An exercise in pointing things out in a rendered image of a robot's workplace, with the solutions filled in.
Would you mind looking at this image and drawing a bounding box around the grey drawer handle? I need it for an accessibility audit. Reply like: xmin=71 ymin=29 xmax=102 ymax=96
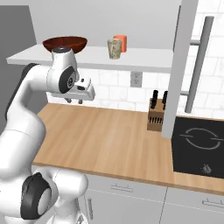
xmin=201 ymin=198 xmax=224 ymax=209
xmin=110 ymin=183 xmax=134 ymax=193

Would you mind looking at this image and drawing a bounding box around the grey wall socket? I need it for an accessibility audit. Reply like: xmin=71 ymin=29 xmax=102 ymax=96
xmin=129 ymin=71 xmax=144 ymax=88

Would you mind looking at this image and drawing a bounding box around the orange glass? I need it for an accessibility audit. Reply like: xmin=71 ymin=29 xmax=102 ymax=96
xmin=113 ymin=34 xmax=128 ymax=53

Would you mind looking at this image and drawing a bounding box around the black knife handle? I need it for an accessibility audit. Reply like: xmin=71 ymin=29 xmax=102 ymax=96
xmin=150 ymin=89 xmax=159 ymax=110
xmin=161 ymin=90 xmax=169 ymax=111

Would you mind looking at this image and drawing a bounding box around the wooden knife block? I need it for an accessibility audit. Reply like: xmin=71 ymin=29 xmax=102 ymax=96
xmin=146 ymin=97 xmax=165 ymax=132

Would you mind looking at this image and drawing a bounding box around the dark red bowl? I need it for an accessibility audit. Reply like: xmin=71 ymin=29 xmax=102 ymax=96
xmin=42 ymin=36 xmax=88 ymax=54

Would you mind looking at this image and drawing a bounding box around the grey cupboard door handle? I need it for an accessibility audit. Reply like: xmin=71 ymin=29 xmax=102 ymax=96
xmin=86 ymin=197 xmax=95 ymax=221

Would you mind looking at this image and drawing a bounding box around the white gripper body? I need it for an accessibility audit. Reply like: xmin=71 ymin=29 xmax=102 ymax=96
xmin=50 ymin=83 xmax=96 ymax=102

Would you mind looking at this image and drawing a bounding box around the grey bar door handle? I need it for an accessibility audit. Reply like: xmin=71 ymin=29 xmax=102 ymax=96
xmin=179 ymin=16 xmax=215 ymax=115

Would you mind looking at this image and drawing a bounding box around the open white wall cabinet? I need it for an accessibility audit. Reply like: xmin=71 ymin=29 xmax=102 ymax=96
xmin=6 ymin=0 xmax=183 ymax=74

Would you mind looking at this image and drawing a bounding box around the black hob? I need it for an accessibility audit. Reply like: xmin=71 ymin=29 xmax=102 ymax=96
xmin=171 ymin=115 xmax=224 ymax=179

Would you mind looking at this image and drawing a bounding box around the grey drawer front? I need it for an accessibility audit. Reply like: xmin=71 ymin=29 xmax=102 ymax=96
xmin=166 ymin=186 xmax=224 ymax=214
xmin=86 ymin=173 xmax=169 ymax=203

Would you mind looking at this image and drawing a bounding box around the grey base cupboard door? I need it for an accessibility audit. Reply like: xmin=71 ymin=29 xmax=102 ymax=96
xmin=76 ymin=188 xmax=168 ymax=224
xmin=159 ymin=200 xmax=224 ymax=224

